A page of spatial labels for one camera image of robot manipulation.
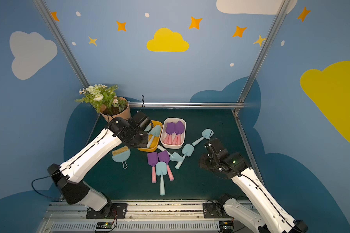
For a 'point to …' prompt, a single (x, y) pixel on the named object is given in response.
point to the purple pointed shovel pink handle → (168, 139)
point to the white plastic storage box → (174, 145)
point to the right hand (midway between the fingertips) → (203, 160)
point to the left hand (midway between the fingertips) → (143, 141)
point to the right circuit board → (227, 225)
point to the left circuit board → (104, 224)
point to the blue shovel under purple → (174, 156)
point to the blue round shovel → (161, 169)
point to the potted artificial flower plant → (105, 100)
